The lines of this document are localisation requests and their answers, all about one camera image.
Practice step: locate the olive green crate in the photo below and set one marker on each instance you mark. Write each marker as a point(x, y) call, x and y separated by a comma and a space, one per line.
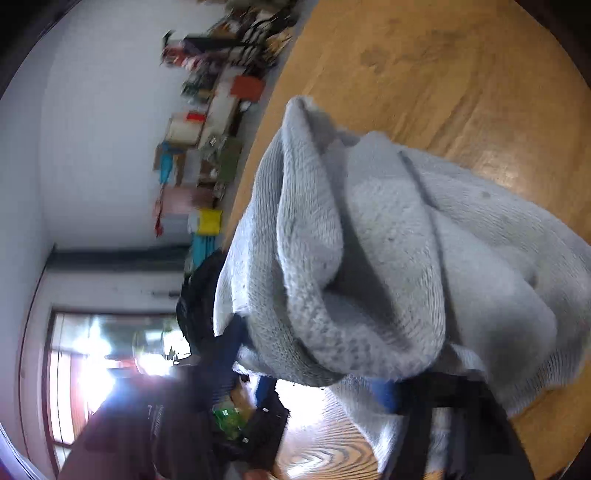
point(230, 159)

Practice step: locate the black striped garment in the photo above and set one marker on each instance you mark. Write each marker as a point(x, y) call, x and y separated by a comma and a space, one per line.
point(198, 300)

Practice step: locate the teal flat case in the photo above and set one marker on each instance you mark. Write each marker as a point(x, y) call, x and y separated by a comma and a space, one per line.
point(203, 249)

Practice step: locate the white plastic container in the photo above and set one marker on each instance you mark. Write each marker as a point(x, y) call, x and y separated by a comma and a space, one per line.
point(184, 131)

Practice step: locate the grey curtain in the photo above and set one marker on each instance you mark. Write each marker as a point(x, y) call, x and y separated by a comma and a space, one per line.
point(115, 261)

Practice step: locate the grey knit sweater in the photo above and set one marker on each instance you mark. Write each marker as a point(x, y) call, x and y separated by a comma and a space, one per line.
point(369, 254)

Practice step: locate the black folding cart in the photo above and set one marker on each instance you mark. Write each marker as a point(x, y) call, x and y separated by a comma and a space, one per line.
point(231, 41)

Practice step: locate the white low cabinet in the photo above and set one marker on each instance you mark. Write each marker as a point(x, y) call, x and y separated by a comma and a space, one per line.
point(221, 110)

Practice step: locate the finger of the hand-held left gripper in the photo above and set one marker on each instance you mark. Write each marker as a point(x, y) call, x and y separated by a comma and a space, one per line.
point(235, 337)

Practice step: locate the dark framed window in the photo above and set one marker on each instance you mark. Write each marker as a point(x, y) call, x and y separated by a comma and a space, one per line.
point(92, 350)

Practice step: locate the orange paper bag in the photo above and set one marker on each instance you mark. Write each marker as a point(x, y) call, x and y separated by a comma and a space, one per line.
point(247, 87)

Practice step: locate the teal cloth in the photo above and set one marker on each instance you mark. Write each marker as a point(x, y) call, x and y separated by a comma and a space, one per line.
point(165, 170)

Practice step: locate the pink suitcase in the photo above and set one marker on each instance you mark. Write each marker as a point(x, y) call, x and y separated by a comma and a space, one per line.
point(184, 198)

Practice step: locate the green plastic bottle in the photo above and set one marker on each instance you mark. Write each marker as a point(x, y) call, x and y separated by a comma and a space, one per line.
point(228, 420)

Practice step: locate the yellow shopping bag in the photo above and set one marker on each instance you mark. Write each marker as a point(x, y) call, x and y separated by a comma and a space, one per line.
point(210, 221)

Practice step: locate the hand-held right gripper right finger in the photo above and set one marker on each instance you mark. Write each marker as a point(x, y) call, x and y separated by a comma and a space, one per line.
point(385, 397)

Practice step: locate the red box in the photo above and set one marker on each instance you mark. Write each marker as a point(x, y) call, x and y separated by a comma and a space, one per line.
point(195, 117)

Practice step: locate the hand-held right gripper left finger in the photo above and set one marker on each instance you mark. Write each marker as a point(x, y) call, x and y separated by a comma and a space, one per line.
point(267, 392)

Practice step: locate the red and white tote bag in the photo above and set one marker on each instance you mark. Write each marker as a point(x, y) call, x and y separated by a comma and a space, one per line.
point(178, 50)

